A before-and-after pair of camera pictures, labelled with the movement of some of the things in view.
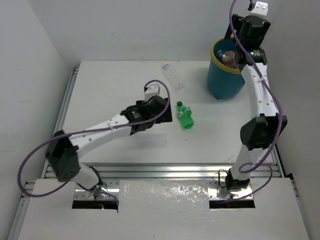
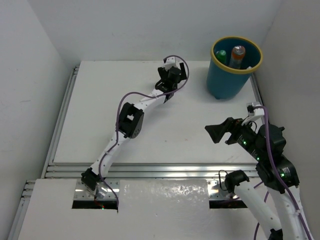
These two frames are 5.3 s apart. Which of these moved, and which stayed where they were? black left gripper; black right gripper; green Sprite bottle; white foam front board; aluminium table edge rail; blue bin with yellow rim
Moved: black left gripper; green Sprite bottle; black right gripper
Stayed: white foam front board; aluminium table edge rail; blue bin with yellow rim
